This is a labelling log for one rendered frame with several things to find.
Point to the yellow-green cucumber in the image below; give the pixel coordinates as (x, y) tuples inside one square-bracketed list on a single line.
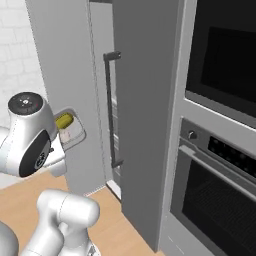
[(64, 121)]

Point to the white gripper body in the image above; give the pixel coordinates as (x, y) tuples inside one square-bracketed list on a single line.
[(58, 168)]

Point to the white vegetable container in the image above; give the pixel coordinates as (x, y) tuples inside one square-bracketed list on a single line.
[(76, 136)]

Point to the pale garlic bulb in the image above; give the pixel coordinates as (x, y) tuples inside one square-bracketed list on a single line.
[(65, 135)]

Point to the silver oven knob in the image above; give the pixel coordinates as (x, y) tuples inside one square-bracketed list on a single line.
[(191, 135)]

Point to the grey oven cabinet housing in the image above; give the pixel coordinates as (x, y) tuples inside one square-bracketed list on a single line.
[(176, 140)]

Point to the grey fridge body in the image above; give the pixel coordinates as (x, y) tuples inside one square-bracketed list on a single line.
[(70, 66)]

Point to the grey freezer door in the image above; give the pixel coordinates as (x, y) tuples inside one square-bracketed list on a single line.
[(146, 116)]

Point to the steel built-in oven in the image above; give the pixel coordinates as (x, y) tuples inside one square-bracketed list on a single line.
[(216, 200)]

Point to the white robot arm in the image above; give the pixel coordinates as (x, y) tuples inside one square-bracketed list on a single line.
[(30, 136)]

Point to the black built-in microwave oven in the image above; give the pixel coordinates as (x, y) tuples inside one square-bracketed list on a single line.
[(226, 56)]

